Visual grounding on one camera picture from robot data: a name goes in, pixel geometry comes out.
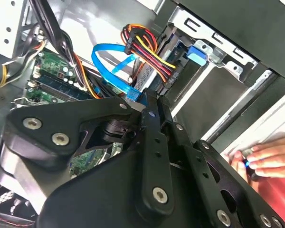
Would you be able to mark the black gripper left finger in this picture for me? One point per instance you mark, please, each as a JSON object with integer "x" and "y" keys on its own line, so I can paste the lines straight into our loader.
{"x": 38, "y": 142}

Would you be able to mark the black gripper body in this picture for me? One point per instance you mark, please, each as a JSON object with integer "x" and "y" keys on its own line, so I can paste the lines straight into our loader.
{"x": 97, "y": 202}

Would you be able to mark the hard disk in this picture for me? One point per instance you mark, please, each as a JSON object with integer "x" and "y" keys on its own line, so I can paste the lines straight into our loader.
{"x": 145, "y": 78}

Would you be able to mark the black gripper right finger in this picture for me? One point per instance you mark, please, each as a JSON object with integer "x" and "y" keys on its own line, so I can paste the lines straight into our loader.
{"x": 249, "y": 199}

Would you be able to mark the person's hand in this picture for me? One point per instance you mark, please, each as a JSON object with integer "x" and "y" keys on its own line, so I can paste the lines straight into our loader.
{"x": 275, "y": 156}

